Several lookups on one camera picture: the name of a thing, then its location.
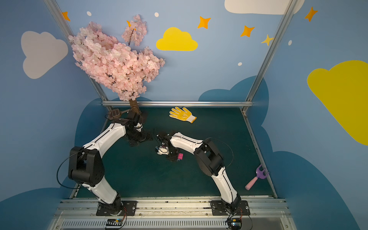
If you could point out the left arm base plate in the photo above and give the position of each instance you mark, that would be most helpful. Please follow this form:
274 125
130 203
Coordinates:
129 207

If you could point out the yellow work glove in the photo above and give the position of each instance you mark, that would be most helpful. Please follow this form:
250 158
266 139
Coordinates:
182 114

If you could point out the circuit board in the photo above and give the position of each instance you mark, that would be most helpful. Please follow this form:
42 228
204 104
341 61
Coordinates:
113 223
234 224

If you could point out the pink purple toy rake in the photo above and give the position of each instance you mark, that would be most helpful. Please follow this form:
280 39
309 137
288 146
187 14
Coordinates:
261 173

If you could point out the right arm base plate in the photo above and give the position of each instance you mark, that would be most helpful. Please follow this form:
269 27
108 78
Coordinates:
218 207

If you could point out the right circuit board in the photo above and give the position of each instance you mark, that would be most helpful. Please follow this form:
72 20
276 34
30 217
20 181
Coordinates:
234 224

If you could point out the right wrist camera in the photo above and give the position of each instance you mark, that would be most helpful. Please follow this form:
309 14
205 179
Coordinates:
162 150

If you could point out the brown toy shovel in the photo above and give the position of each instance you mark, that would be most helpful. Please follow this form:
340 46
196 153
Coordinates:
114 114

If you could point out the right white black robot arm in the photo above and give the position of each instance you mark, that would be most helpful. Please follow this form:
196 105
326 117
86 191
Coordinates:
209 159

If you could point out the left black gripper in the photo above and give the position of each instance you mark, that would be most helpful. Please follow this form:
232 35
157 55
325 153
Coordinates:
138 138

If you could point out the aluminium frame rear bar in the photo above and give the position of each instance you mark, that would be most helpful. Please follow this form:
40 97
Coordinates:
192 104

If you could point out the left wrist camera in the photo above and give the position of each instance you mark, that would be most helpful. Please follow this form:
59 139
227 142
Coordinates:
133 118

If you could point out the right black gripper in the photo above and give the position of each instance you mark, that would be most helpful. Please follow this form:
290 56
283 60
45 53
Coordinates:
171 155

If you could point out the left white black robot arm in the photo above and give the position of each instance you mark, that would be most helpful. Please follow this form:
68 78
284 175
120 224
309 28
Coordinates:
86 166

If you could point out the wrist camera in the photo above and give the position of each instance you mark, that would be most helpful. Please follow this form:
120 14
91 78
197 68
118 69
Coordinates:
162 150
133 118

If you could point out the left circuit board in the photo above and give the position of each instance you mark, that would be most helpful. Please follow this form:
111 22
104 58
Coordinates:
113 223

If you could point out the pink cherry blossom tree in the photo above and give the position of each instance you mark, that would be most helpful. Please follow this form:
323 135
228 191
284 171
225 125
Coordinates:
115 64

